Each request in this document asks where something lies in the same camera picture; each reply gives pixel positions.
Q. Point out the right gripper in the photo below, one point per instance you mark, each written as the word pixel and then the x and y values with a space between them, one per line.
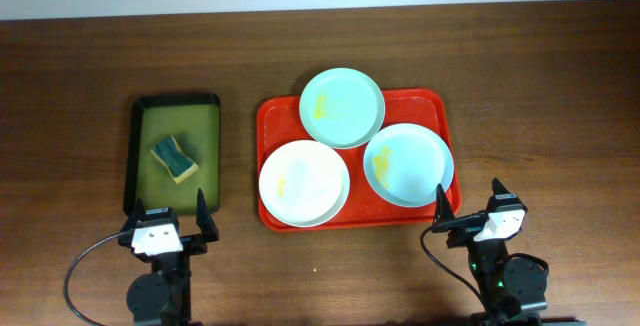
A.
pixel 461 227

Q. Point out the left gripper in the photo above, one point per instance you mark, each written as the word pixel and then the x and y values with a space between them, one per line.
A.
pixel 192 242

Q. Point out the green and yellow sponge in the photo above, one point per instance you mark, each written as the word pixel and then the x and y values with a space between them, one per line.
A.
pixel 170 155

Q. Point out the light blue plate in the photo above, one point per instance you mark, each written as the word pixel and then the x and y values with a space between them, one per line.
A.
pixel 405 164

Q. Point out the white plate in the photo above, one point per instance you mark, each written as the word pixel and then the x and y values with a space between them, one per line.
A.
pixel 304 183

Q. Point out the mint green plate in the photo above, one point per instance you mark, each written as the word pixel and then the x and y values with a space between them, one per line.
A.
pixel 342 108

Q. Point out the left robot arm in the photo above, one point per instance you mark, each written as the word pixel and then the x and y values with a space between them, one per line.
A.
pixel 163 295

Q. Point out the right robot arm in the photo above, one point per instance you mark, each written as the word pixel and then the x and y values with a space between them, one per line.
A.
pixel 510 287

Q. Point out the black tray with green liquid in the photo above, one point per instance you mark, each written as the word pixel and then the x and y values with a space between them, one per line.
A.
pixel 194 121

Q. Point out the red plastic tray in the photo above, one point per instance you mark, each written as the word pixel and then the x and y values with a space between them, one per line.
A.
pixel 278 123

